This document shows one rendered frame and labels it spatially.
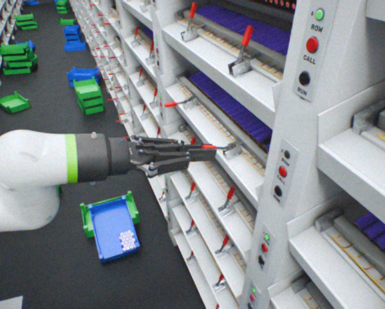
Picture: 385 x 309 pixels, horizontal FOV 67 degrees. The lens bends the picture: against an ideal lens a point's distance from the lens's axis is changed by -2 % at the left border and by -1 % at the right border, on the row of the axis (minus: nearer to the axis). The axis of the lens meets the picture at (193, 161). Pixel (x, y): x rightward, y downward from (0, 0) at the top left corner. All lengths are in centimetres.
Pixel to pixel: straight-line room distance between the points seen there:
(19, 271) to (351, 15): 169
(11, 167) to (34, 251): 130
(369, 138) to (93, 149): 43
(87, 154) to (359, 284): 48
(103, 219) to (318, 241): 133
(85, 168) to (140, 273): 107
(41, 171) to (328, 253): 49
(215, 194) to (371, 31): 63
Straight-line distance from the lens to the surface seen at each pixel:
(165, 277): 154
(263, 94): 53
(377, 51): 42
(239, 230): 80
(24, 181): 55
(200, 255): 124
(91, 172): 56
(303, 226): 55
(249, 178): 65
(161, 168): 58
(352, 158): 41
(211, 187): 91
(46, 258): 176
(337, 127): 43
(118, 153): 57
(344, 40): 38
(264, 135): 71
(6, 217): 65
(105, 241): 167
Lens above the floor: 131
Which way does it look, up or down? 37 degrees down
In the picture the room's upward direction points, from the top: straight up
